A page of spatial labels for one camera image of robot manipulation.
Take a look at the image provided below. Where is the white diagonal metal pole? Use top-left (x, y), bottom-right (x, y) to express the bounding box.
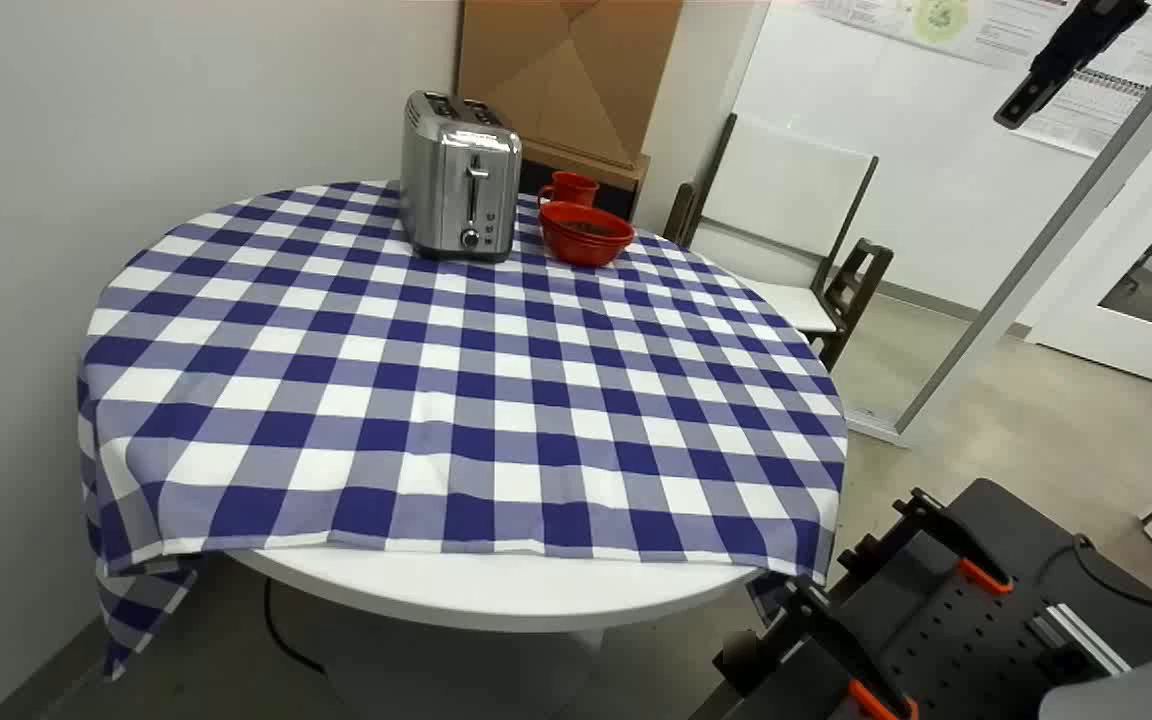
top-left (846, 84), bottom-right (1152, 446)

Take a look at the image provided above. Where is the silver metal toaster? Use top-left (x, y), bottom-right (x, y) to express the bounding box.
top-left (399, 91), bottom-right (525, 258)

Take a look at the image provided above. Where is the blue white checkered tablecloth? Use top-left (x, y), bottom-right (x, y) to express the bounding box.
top-left (76, 181), bottom-right (846, 676)

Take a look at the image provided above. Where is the black orange clamp rear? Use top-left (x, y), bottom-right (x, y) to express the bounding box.
top-left (838, 487), bottom-right (1015, 594)

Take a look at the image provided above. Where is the black orange clamp front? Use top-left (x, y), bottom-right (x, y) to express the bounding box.
top-left (711, 575), bottom-right (924, 720)

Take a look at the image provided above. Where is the round white table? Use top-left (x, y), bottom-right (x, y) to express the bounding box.
top-left (240, 547), bottom-right (746, 634)

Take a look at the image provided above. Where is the red mug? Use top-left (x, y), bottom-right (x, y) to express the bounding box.
top-left (542, 171), bottom-right (599, 205)

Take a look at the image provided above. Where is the black cable under table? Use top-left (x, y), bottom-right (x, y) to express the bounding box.
top-left (261, 571), bottom-right (328, 679)

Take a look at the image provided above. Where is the brown cardboard panel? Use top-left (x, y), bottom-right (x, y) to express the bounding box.
top-left (457, 0), bottom-right (684, 188)

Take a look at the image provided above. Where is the white board with dark frame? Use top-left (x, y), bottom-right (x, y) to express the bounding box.
top-left (665, 112), bottom-right (881, 286)

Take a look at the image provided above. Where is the red bowl of coffee beans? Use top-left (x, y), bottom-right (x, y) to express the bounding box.
top-left (541, 198), bottom-right (637, 266)

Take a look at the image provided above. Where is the white poster on wall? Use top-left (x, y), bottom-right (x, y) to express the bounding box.
top-left (809, 0), bottom-right (1152, 89)

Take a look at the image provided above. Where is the black orange clamp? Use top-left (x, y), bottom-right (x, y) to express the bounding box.
top-left (838, 487), bottom-right (1015, 594)
top-left (711, 575), bottom-right (924, 720)

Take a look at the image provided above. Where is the dark wooden chair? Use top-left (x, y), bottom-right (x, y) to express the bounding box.
top-left (751, 239), bottom-right (892, 363)

